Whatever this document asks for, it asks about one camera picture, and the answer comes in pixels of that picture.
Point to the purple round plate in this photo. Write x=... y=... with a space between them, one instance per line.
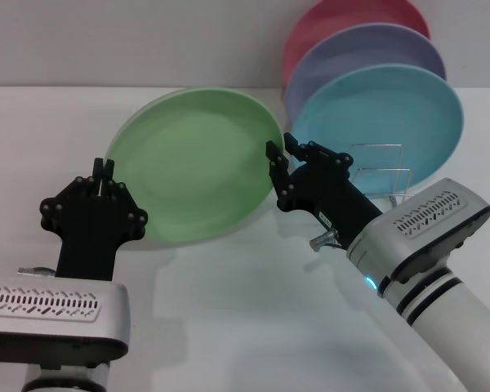
x=367 y=49

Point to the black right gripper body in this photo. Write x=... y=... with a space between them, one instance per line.
x=330 y=200

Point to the green round plate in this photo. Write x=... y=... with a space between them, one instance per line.
x=200 y=167

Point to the left wrist camera housing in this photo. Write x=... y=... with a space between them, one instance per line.
x=49 y=322

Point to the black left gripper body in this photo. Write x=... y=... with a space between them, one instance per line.
x=90 y=241

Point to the right wrist camera housing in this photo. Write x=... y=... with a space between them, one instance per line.
x=416 y=237

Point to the light blue round plate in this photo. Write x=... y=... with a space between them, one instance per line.
x=384 y=110

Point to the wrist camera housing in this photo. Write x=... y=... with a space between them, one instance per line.
x=416 y=237
x=49 y=322

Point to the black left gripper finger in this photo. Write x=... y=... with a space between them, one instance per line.
x=126 y=196
x=69 y=192

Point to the red round plate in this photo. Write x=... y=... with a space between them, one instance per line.
x=339 y=20

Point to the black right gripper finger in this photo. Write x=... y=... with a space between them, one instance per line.
x=281 y=175
x=318 y=153

